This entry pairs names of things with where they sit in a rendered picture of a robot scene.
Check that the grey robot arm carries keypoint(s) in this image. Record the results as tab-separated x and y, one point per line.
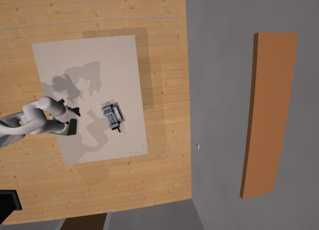
34	120

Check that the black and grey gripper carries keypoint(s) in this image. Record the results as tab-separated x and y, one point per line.
69	114

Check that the grey metal bench vise with handwheel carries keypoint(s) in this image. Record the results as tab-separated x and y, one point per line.
114	116

